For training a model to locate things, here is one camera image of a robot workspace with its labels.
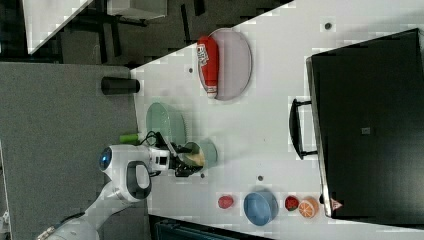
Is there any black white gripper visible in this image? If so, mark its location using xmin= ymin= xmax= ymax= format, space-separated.
xmin=148 ymin=133 xmax=202 ymax=177

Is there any yellow peeled toy banana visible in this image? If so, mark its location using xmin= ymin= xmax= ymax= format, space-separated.
xmin=185 ymin=152 xmax=205 ymax=167

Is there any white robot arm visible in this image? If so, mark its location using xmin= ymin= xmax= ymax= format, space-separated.
xmin=35 ymin=132 xmax=203 ymax=240

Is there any green mug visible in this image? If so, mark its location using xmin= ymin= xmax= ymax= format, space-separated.
xmin=182 ymin=139 xmax=218 ymax=169

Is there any green colander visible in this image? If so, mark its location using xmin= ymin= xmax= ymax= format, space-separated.
xmin=146 ymin=102 xmax=186 ymax=145

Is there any green toy cucumber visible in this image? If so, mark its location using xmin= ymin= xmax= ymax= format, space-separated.
xmin=119 ymin=134 xmax=140 ymax=145

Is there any red green toy strawberry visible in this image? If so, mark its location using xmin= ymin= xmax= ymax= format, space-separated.
xmin=218 ymin=195 xmax=234 ymax=209

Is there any blue bowl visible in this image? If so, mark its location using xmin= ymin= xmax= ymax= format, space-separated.
xmin=243 ymin=190 xmax=279 ymax=226

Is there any black cylinder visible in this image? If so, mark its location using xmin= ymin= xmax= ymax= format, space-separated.
xmin=101 ymin=77 xmax=141 ymax=95

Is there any grey round plate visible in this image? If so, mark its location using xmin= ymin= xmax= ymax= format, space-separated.
xmin=198 ymin=28 xmax=252 ymax=101

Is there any red ketchup bottle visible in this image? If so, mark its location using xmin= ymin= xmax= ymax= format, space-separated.
xmin=196 ymin=36 xmax=219 ymax=98

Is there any orange slice toy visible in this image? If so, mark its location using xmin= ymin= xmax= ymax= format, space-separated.
xmin=298 ymin=197 xmax=319 ymax=219

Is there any silver black toaster oven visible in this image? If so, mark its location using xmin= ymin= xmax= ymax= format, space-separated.
xmin=305 ymin=29 xmax=424 ymax=229

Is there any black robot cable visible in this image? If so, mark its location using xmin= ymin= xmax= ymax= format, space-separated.
xmin=138 ymin=130 xmax=164 ymax=148

